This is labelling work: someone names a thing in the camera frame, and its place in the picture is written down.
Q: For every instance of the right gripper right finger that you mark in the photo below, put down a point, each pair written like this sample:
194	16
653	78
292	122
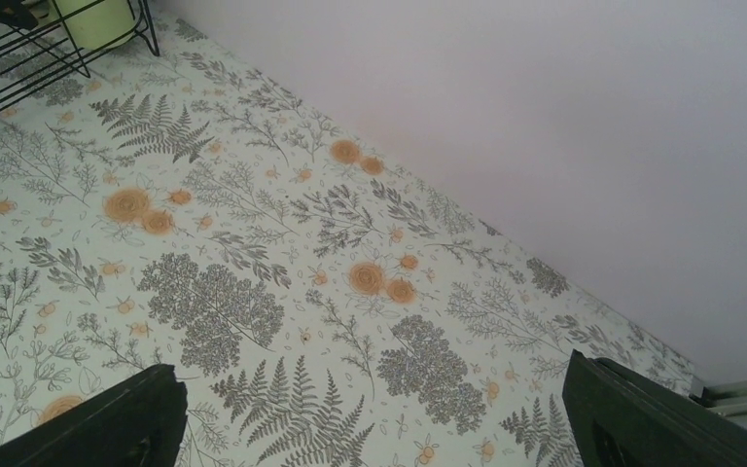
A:
620	418

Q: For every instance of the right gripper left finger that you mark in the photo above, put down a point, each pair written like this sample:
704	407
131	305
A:
138	422

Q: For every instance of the light green mug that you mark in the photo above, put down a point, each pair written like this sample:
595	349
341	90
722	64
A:
95	25

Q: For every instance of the floral table mat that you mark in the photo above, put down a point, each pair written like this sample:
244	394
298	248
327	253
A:
323	305

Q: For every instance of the black wire dish rack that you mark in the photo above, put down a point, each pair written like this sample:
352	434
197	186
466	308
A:
37	52

